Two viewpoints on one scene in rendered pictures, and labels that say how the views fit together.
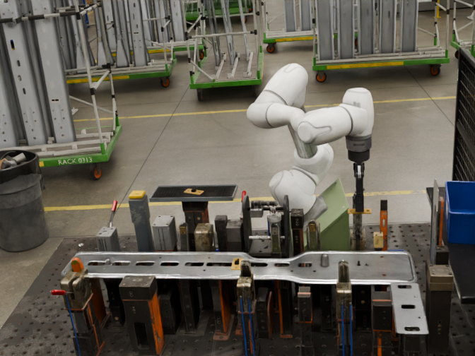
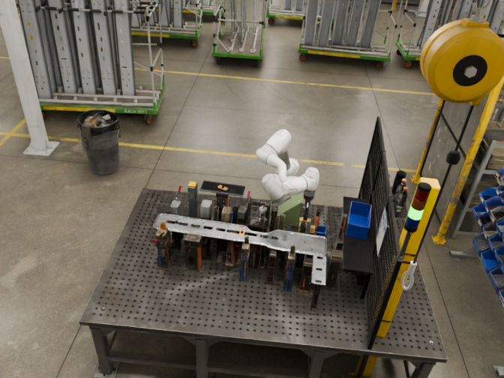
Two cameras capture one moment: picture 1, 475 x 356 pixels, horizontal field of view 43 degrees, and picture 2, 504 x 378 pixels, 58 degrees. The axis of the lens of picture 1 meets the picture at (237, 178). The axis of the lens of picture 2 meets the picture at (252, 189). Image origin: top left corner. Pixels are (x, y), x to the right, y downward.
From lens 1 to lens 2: 1.33 m
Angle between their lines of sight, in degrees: 14
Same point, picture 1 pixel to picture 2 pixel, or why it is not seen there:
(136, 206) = (191, 190)
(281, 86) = (276, 144)
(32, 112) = (108, 73)
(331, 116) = (298, 184)
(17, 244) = (102, 169)
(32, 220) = (112, 157)
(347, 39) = (325, 33)
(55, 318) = (144, 242)
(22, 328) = (127, 245)
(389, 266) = (315, 244)
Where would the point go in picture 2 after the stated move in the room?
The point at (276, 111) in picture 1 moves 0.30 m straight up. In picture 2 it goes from (271, 160) to (274, 125)
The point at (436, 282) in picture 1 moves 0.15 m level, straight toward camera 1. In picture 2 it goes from (334, 259) to (330, 273)
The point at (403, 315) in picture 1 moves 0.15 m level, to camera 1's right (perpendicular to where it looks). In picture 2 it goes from (316, 273) to (336, 274)
